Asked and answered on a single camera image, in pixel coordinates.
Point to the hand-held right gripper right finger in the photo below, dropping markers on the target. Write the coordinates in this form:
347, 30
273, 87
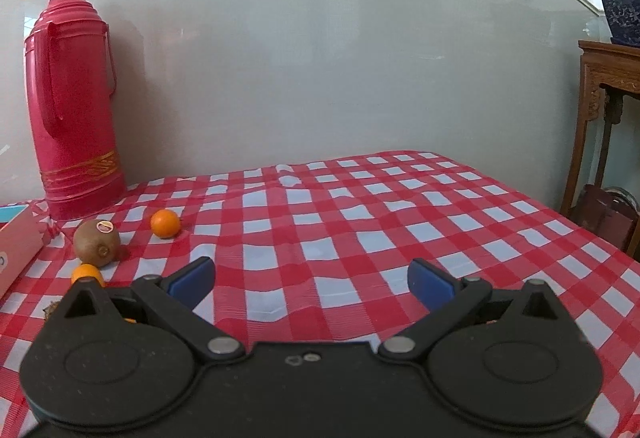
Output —
425, 279

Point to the dark brown bag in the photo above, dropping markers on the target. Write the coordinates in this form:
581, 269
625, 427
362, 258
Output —
602, 218

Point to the colourful cardboard box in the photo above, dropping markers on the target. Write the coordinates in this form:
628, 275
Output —
17, 243

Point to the red white checkered tablecloth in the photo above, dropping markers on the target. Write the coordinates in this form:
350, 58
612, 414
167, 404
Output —
375, 228

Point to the dark blue plant pot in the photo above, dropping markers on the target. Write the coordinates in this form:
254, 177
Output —
622, 18

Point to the small orange kumquat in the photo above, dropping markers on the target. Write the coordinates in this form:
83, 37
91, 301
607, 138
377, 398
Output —
165, 223
86, 272

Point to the brown kiwi with sticker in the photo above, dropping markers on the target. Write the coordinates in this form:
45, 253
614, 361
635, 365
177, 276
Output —
96, 244

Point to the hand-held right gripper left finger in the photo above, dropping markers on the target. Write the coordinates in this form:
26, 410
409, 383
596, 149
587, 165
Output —
192, 278

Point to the red thermos flask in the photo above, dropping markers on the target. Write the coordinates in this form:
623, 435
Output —
75, 118

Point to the carved wooden side table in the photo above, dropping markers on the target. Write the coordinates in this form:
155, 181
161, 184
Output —
595, 68

